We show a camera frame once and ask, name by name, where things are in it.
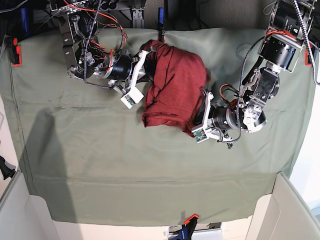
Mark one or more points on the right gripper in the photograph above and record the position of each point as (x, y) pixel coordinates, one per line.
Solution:
(141, 67)

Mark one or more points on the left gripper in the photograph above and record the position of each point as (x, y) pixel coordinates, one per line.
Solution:
(216, 121)

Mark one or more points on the red T-shirt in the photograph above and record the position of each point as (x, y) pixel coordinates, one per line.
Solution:
(176, 94)

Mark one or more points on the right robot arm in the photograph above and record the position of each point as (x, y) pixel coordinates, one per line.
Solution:
(89, 61)

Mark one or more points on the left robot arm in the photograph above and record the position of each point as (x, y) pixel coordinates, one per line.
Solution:
(287, 35)

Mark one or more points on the blue clamp top middle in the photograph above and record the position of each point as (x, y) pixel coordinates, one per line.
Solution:
(160, 25)

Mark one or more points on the blue orange clamp bottom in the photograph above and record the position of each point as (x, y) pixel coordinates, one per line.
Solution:
(187, 228)

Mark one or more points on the green table cloth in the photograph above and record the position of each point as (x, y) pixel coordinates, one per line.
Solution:
(92, 160)

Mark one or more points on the orange black clamp far right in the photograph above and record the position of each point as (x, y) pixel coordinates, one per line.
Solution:
(308, 61)

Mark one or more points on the orange black clamp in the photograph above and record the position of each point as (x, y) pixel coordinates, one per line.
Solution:
(14, 51)
(308, 61)

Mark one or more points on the white bin right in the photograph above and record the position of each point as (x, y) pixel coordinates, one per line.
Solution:
(283, 215)

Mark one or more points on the orange black clamp far left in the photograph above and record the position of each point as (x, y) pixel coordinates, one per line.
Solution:
(14, 51)

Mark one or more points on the blue clamp top left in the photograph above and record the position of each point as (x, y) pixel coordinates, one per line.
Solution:
(25, 21)

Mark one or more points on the black clamp left edge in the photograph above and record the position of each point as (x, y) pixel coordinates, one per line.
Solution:
(5, 170)

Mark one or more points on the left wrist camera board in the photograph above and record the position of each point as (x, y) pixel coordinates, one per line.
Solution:
(199, 135)

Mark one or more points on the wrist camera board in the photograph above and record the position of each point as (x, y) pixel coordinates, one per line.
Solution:
(199, 135)
(134, 96)

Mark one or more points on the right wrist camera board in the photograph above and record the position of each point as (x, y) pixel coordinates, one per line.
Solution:
(134, 96)

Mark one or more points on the metal table leg bracket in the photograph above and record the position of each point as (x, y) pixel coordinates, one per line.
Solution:
(137, 18)

